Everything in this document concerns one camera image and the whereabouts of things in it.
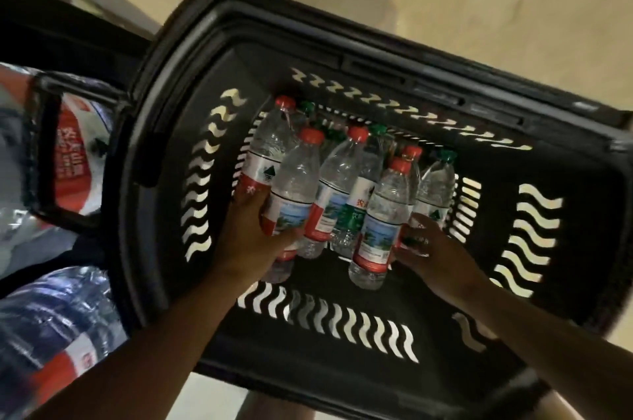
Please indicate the person's right leg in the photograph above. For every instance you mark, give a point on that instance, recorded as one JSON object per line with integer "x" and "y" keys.
{"x": 559, "y": 410}

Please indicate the person's left hand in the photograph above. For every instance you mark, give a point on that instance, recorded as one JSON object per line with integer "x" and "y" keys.
{"x": 247, "y": 246}

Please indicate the person's left leg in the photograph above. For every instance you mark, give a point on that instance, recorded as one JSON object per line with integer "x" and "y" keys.
{"x": 272, "y": 410}

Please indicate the person's right forearm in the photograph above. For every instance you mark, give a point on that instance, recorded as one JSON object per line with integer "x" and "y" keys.
{"x": 554, "y": 350}

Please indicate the person's leg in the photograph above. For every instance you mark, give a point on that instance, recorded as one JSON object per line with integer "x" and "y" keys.
{"x": 272, "y": 410}
{"x": 559, "y": 410}

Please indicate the black shopping basket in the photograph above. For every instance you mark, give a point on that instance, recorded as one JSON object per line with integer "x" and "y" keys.
{"x": 316, "y": 375}

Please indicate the person's left forearm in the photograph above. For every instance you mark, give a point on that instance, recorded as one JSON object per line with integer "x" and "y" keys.
{"x": 148, "y": 360}

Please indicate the water bottles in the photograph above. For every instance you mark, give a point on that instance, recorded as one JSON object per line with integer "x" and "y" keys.
{"x": 341, "y": 187}

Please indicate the person's right hand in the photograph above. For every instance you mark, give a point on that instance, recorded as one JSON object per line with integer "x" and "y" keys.
{"x": 445, "y": 266}

